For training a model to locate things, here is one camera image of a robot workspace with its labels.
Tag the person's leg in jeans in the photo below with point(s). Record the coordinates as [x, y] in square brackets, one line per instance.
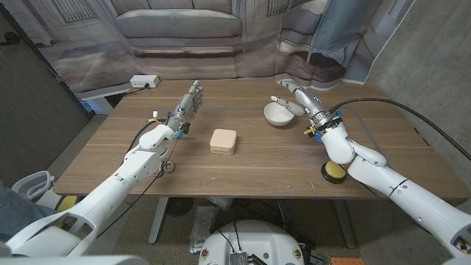
[18, 217]

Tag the yellow round object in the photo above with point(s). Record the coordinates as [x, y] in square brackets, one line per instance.
[66, 203]

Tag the grey table leg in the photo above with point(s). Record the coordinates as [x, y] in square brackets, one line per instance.
[346, 224]

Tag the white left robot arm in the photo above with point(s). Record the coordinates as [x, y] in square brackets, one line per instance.
[140, 165]

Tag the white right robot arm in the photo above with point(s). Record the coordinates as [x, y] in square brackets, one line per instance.
[368, 165]

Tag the yellow button with black base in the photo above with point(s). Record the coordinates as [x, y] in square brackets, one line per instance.
[333, 170]

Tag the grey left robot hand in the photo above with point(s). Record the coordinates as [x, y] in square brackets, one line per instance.
[187, 108]

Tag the orange block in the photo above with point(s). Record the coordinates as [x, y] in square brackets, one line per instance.
[347, 261]

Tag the white domed robot base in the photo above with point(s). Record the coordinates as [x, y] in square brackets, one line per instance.
[257, 239]

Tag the white table leg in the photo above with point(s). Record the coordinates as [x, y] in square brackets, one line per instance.
[158, 221]

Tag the black round ribbed object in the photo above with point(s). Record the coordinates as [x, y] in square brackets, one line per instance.
[179, 206]

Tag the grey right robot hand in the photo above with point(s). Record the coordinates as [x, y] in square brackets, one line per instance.
[312, 106]

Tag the printed sofa room backdrop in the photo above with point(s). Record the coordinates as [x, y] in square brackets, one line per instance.
[184, 55]

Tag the white power strip box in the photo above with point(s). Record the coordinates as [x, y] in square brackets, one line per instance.
[144, 81]

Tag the white ceramic bowl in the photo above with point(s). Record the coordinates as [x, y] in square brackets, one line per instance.
[276, 117]

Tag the dark perforated partition panel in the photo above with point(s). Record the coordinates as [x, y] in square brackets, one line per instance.
[29, 110]

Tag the clear plastic bag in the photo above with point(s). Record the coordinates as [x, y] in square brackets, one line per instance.
[202, 224]

